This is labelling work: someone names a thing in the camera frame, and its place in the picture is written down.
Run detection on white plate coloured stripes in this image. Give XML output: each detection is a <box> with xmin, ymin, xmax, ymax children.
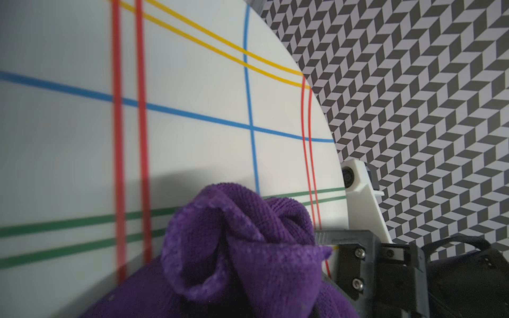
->
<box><xmin>1</xmin><ymin>1</ymin><xmax>349</xmax><ymax>317</ymax></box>

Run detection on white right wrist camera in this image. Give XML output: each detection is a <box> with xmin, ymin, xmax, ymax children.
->
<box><xmin>341</xmin><ymin>159</ymin><xmax>392</xmax><ymax>243</ymax></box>

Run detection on purple microfibre cloth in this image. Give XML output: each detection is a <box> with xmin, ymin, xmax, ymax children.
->
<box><xmin>85</xmin><ymin>183</ymin><xmax>357</xmax><ymax>317</ymax></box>

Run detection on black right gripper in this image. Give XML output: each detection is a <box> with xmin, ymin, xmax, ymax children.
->
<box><xmin>315</xmin><ymin>230</ymin><xmax>508</xmax><ymax>317</ymax></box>

